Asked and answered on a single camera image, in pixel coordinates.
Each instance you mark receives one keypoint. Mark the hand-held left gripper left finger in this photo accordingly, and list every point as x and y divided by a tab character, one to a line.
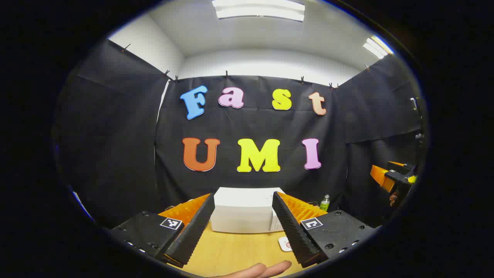
197	227

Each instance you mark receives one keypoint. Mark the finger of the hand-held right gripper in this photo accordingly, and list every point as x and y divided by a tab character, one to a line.
382	175
403	168

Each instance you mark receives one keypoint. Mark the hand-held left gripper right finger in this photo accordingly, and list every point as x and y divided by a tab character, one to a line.
291	227

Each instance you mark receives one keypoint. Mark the white square food plate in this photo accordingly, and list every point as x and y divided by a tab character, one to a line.
283	244

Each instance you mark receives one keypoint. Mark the white microwave oven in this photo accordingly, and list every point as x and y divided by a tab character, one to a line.
243	210

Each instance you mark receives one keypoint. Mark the green label drink bottle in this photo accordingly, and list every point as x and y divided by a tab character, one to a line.
325	204

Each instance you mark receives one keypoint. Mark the black metal stand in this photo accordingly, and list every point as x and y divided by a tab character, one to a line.
418	123

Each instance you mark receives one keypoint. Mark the black backdrop cloth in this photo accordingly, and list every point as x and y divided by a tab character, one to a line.
251	127

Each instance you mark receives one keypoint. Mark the ceiling light panel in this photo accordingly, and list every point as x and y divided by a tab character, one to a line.
377	47
258	9

